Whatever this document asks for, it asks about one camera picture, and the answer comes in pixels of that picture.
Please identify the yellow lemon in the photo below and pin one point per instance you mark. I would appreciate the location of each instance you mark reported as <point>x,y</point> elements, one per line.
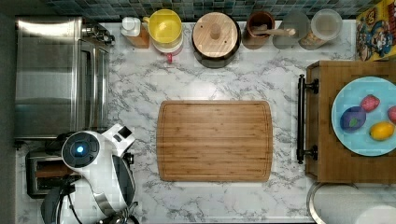
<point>382,131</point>

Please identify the silver two-slot toaster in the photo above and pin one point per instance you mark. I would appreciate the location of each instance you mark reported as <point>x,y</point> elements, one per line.
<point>38,188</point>

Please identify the red strawberry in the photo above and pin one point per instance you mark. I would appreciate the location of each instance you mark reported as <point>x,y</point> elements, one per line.
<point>370,103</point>

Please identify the brown utensil cup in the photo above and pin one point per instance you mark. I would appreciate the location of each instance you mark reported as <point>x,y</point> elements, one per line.
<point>253,35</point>

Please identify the clear jar with cereal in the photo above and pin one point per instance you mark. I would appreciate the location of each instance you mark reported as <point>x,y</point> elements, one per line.
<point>325,26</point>

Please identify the clear glass jar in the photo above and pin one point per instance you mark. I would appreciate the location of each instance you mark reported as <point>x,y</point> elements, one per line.
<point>297,25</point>

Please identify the pink white mug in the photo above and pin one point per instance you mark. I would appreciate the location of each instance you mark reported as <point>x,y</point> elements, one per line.
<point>169,53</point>

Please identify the purple plum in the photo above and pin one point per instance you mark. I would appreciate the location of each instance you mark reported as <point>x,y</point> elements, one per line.
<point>353,118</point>

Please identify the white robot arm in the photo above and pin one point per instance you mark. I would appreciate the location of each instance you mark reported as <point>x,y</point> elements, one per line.
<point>101,188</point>

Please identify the colourful cereal box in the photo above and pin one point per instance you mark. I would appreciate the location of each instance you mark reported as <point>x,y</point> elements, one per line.
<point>376,33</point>

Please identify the black pot with wooden lid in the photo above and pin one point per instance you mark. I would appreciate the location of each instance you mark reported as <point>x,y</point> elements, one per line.
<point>216,38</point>

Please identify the toast slice in toaster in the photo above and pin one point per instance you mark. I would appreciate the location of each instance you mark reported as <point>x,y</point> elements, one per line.
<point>54,170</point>

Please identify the red fruit at edge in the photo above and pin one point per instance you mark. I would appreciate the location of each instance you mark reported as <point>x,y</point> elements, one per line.
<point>392,114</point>

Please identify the light blue plate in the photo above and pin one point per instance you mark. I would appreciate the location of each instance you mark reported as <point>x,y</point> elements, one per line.
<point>352,94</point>

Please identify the wooden serving tray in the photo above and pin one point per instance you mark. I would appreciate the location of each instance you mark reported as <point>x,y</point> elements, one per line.
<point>325,158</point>

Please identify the bamboo cutting board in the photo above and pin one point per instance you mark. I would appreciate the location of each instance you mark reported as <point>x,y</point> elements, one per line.
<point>215,141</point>

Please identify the stainless steel toaster oven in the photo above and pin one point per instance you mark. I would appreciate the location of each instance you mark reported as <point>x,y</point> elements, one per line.
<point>62,74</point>

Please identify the wooden spoon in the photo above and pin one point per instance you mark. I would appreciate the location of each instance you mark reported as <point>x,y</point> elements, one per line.
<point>274,31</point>

